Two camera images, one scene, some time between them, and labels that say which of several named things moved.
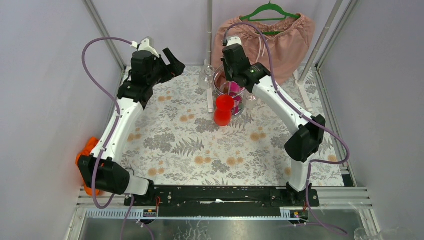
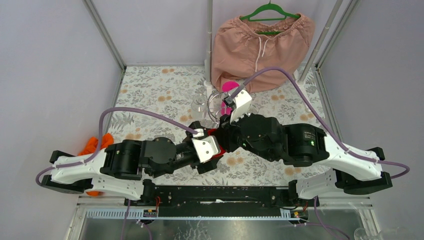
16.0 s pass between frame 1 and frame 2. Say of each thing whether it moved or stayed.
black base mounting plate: stayed
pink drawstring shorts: stayed
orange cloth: stayed
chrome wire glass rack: moved
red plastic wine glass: moved
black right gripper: moved
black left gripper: moved
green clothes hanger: stayed
